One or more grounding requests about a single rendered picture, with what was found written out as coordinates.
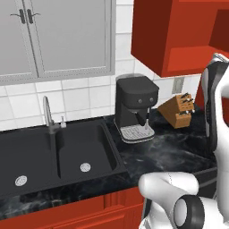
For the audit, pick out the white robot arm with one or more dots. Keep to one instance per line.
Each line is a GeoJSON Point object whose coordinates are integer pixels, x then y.
{"type": "Point", "coordinates": [220, 167]}

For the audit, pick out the grey metal faucet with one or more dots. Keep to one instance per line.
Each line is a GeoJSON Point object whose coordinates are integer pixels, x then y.
{"type": "Point", "coordinates": [47, 116]}

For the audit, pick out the black double sink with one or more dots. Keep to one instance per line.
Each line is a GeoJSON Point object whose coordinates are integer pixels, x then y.
{"type": "Point", "coordinates": [53, 158]}

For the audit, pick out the red base cabinet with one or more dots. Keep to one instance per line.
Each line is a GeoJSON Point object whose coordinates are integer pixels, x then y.
{"type": "Point", "coordinates": [74, 213]}

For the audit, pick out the black coffee machine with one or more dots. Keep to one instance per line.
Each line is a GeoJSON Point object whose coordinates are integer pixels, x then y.
{"type": "Point", "coordinates": [134, 104]}

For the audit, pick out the grey soap dispenser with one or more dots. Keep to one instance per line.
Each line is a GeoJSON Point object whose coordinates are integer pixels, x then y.
{"type": "Point", "coordinates": [63, 122]}

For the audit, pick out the wooden knife block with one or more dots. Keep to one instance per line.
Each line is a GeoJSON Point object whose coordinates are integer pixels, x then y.
{"type": "Point", "coordinates": [176, 114]}

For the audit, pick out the grey framed window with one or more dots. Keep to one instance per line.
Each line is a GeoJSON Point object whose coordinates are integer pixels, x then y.
{"type": "Point", "coordinates": [59, 35]}

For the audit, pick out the grey wall socket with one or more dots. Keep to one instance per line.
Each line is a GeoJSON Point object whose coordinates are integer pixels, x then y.
{"type": "Point", "coordinates": [178, 85]}

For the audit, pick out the red wall cabinet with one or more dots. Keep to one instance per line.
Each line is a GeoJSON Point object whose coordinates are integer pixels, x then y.
{"type": "Point", "coordinates": [176, 32]}

